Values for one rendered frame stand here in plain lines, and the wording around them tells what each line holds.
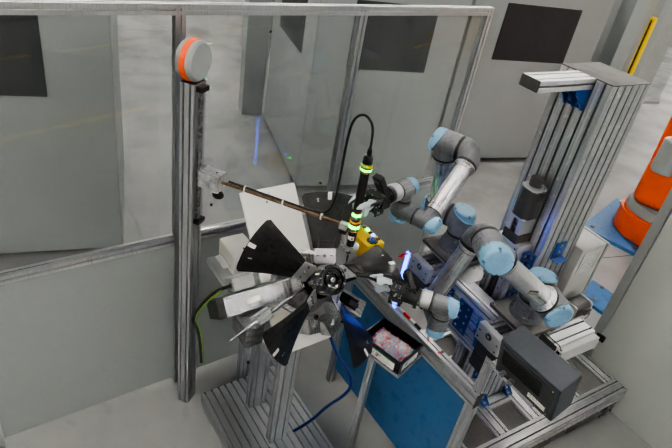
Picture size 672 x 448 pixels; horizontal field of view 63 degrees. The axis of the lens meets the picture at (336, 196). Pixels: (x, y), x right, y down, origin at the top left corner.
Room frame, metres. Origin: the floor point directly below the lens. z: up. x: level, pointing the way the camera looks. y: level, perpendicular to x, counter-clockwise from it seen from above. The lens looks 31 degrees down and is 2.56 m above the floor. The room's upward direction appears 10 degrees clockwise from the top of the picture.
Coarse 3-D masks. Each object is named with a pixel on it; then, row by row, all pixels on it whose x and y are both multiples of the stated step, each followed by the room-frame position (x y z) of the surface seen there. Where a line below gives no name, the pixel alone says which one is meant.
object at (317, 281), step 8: (320, 264) 1.73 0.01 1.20; (328, 264) 1.66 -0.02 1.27; (320, 272) 1.62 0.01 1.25; (328, 272) 1.64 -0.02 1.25; (336, 272) 1.65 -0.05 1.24; (344, 272) 1.67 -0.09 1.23; (312, 280) 1.63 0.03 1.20; (320, 280) 1.60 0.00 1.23; (328, 280) 1.62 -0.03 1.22; (336, 280) 1.64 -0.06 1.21; (344, 280) 1.65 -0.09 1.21; (304, 288) 1.64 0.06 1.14; (312, 288) 1.65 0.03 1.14; (320, 288) 1.59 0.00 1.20; (328, 288) 1.60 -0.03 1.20; (336, 288) 1.62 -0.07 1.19; (320, 296) 1.65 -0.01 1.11
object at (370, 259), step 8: (376, 248) 1.93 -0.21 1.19; (360, 256) 1.86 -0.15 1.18; (368, 256) 1.87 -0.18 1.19; (376, 256) 1.88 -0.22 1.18; (344, 264) 1.78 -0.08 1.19; (352, 264) 1.78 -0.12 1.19; (360, 264) 1.79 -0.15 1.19; (368, 264) 1.81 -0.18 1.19; (376, 264) 1.82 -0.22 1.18; (384, 264) 1.84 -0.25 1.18; (392, 264) 1.86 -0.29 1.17; (360, 272) 1.73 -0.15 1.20; (368, 272) 1.75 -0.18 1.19; (376, 272) 1.77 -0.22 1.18; (384, 272) 1.79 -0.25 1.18; (392, 272) 1.81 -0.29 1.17
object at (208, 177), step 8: (200, 168) 1.89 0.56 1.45; (208, 168) 1.91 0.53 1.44; (216, 168) 1.93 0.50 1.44; (200, 176) 1.87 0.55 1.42; (208, 176) 1.86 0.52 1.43; (216, 176) 1.86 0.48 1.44; (224, 176) 1.90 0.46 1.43; (200, 184) 1.87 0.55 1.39; (208, 184) 1.86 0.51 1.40; (216, 184) 1.85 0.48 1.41; (216, 192) 1.85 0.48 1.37
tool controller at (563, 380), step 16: (512, 336) 1.48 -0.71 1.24; (528, 336) 1.48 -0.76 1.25; (512, 352) 1.42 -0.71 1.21; (528, 352) 1.41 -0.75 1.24; (544, 352) 1.41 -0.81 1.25; (496, 368) 1.49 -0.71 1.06; (512, 368) 1.42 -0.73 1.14; (528, 368) 1.37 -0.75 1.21; (544, 368) 1.35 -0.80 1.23; (560, 368) 1.35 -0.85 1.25; (512, 384) 1.41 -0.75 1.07; (528, 384) 1.37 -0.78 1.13; (544, 384) 1.31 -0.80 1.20; (560, 384) 1.29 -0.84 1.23; (576, 384) 1.32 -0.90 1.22; (544, 400) 1.31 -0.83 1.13; (560, 400) 1.28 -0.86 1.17
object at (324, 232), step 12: (312, 192) 1.89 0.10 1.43; (324, 192) 1.89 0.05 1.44; (312, 204) 1.86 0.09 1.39; (324, 204) 1.86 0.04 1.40; (336, 204) 1.86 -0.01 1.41; (348, 204) 1.87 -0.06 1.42; (312, 216) 1.83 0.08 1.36; (336, 216) 1.83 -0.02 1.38; (348, 216) 1.83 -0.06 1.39; (312, 228) 1.80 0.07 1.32; (324, 228) 1.80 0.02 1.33; (336, 228) 1.79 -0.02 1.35; (312, 240) 1.77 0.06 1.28; (324, 240) 1.76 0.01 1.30; (336, 240) 1.76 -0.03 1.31
